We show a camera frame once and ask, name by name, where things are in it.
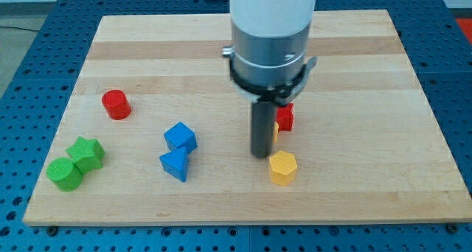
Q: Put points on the yellow hexagon block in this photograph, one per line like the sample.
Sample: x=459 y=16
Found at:
x=282 y=168

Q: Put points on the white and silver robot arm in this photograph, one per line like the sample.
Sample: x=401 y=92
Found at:
x=269 y=39

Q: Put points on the red star block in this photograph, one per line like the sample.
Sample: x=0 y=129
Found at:
x=285 y=117

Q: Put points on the green star block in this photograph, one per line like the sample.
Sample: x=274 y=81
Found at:
x=87 y=154

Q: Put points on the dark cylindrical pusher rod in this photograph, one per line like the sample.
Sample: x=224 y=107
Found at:
x=263 y=116

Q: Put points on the yellow block behind rod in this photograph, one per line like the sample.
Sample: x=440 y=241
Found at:
x=276 y=131

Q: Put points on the blue cube block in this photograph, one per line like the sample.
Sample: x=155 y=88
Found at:
x=179 y=135

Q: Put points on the blue triangle block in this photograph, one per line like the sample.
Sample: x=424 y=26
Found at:
x=176 y=163

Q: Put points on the wooden board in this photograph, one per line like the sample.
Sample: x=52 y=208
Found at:
x=368 y=147

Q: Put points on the red cylinder block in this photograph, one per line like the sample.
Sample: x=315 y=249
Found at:
x=116 y=104

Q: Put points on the green cylinder block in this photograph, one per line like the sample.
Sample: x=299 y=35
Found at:
x=64 y=174

